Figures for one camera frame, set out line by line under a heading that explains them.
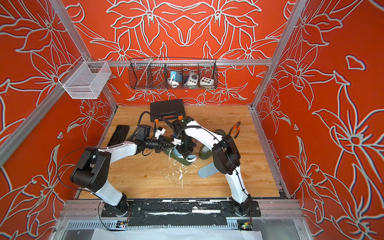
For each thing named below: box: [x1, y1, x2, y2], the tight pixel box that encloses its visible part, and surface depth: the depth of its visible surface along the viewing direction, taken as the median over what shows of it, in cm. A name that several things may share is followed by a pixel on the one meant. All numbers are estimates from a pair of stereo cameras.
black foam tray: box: [107, 125, 130, 148], surface depth 102 cm
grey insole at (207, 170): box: [198, 162, 220, 179], surface depth 87 cm
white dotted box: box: [200, 76, 215, 86], surface depth 96 cm
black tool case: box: [150, 99, 186, 123], surface depth 116 cm
